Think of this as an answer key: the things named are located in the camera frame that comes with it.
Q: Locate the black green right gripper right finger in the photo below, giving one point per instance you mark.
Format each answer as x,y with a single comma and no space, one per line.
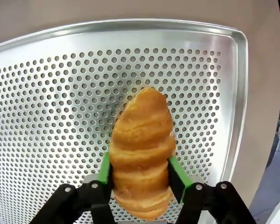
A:
200,198

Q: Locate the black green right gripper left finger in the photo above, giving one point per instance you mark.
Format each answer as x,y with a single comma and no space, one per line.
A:
93,198

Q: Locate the perforated aluminium baking tray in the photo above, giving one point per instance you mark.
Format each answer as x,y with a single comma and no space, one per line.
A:
60,105

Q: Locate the golden croissant bread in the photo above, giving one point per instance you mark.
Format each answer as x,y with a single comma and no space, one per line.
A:
142,144

